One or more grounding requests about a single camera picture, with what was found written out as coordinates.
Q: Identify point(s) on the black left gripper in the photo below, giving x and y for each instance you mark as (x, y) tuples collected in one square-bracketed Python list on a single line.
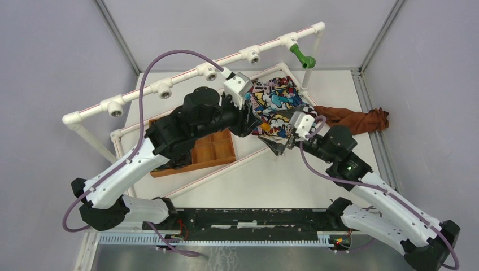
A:
[(246, 122)]

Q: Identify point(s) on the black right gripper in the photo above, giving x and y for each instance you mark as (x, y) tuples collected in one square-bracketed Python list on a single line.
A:
[(278, 148)]

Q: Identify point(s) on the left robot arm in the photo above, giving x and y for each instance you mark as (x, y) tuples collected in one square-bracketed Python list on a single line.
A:
[(167, 141)]

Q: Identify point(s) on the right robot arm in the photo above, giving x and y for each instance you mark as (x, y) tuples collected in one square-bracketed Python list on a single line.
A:
[(424, 241)]

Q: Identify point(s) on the green plastic water faucet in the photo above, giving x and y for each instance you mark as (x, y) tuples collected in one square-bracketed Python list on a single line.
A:
[(307, 62)]

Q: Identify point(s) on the wooden compartment tray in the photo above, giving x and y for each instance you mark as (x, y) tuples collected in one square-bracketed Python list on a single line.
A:
[(210, 151)]

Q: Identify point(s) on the comic print cloth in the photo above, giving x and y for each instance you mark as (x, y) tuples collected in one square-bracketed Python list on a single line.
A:
[(279, 93)]

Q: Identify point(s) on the dark patterned rolled cloth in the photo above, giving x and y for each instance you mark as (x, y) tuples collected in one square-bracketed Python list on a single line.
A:
[(182, 160)]

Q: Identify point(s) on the brown cloth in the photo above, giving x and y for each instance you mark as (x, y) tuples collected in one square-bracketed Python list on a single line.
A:
[(375, 120)]

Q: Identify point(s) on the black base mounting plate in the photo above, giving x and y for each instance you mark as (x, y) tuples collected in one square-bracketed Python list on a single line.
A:
[(212, 224)]

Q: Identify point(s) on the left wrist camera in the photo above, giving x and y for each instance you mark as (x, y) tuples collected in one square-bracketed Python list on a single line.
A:
[(237, 86)]

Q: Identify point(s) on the white pvc pipe frame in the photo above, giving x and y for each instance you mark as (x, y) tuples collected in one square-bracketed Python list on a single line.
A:
[(74, 120)]

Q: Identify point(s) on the white slotted cable duct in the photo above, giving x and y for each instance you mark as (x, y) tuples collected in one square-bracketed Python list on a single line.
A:
[(152, 239)]

